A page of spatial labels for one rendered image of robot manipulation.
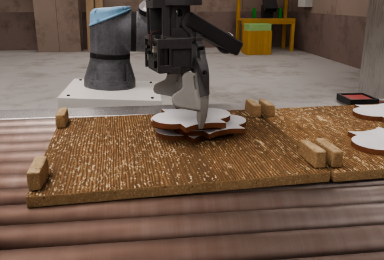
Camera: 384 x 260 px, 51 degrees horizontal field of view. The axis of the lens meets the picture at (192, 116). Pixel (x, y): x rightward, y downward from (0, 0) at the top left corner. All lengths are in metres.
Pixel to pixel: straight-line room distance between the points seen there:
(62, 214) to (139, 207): 0.09
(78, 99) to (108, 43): 0.19
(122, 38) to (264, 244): 0.82
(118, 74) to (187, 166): 0.62
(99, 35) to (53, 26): 8.93
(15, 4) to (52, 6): 1.10
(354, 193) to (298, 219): 0.11
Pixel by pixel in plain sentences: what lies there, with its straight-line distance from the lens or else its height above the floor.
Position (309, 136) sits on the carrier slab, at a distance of 0.75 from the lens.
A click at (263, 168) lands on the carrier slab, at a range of 0.60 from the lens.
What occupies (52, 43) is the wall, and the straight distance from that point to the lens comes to 10.13.
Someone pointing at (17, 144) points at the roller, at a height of 0.92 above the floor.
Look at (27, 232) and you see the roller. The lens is 0.51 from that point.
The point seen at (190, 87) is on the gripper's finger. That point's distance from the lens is 0.64.
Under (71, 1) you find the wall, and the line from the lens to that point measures 9.99.
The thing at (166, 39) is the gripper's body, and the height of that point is 1.11.
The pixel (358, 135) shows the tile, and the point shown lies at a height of 0.95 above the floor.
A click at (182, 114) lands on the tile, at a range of 0.71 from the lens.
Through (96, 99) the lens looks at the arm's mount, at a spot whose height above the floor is 0.92.
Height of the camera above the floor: 1.17
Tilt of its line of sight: 16 degrees down
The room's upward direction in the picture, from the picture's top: straight up
